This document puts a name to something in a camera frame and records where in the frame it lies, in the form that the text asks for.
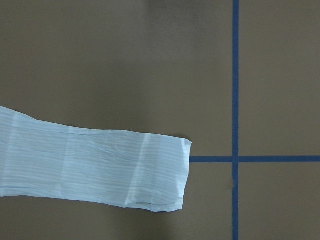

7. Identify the light blue button-up shirt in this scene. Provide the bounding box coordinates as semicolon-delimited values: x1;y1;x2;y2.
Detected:
0;107;192;212

